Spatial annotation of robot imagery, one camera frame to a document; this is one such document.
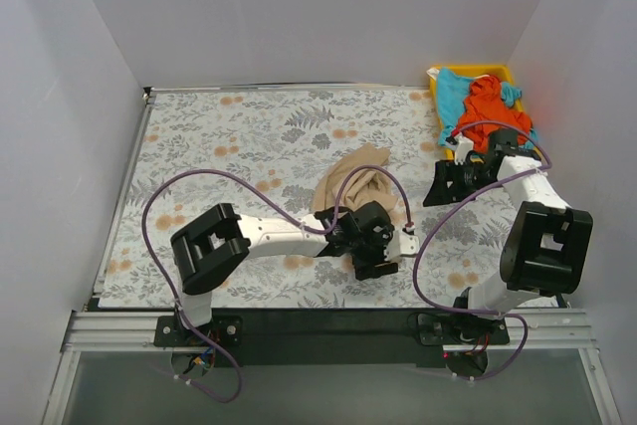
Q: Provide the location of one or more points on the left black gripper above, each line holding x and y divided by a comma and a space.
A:
374, 269

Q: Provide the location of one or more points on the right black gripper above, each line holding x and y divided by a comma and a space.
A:
453, 182

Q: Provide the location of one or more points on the beige t shirt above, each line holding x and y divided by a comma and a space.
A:
363, 187

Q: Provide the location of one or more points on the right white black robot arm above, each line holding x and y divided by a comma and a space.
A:
544, 252

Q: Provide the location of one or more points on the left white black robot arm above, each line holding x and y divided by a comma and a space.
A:
209, 249

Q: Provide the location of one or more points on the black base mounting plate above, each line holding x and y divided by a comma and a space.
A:
348, 336

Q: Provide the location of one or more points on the orange t shirt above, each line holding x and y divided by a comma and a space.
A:
485, 102

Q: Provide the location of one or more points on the turquoise t shirt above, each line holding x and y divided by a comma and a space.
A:
484, 100

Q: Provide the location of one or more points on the floral patterned table mat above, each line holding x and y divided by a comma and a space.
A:
265, 151

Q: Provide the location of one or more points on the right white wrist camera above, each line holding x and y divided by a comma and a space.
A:
461, 146

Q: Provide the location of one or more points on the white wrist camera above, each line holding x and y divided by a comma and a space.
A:
461, 146
404, 244

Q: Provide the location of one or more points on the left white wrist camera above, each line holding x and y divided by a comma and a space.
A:
404, 244

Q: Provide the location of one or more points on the aluminium frame rail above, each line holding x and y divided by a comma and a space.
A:
548, 329

